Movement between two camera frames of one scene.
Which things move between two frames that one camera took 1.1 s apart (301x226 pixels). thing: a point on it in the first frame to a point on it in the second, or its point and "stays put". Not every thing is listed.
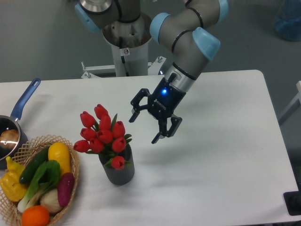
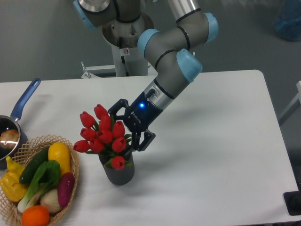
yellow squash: [60, 151] stays put
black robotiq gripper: [162, 103] to [142, 113]
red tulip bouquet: [101, 134] stays put
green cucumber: [28, 171] stays put
